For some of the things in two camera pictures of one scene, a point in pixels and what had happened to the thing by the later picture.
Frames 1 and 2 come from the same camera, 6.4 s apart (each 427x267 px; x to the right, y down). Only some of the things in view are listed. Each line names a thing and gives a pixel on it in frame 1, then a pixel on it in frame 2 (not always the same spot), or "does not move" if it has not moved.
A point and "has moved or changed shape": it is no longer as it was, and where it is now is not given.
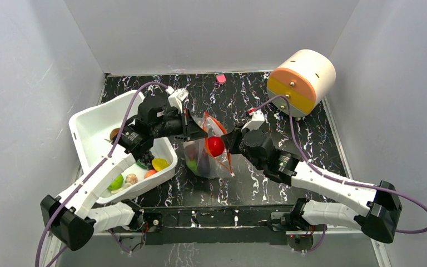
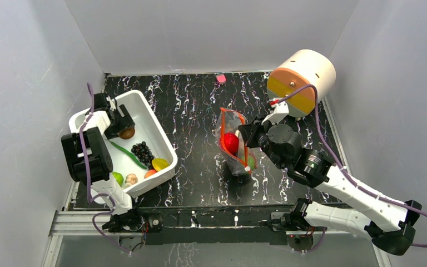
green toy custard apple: [192, 164] → [251, 162]
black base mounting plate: [231, 225] does not move
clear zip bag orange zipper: [198, 160] → [231, 144]
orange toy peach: [149, 173] does not move
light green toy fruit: [117, 183] does not move
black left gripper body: [171, 127] → [120, 124]
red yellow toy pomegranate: [216, 145] has moved or changed shape
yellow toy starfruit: [159, 164] does not move
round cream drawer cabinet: [306, 78] does not move
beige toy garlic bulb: [131, 178] does not move
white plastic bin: [93, 130] does not move
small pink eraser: [221, 78] does not move
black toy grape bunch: [147, 159] does not move
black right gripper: [233, 141] → [248, 133]
